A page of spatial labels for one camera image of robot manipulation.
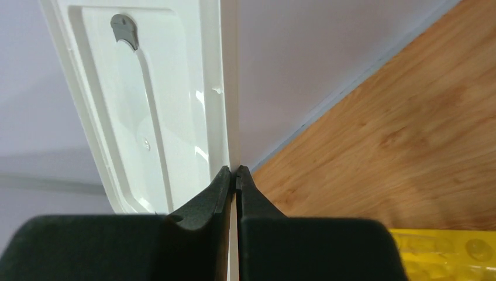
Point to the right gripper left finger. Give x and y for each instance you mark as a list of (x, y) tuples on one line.
[(198, 233)]

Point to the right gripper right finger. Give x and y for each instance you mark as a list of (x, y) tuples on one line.
[(256, 221)]

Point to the white plastic lid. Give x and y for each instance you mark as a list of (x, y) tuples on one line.
[(155, 84)]

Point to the yellow test tube rack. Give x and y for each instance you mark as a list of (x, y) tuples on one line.
[(434, 254)]

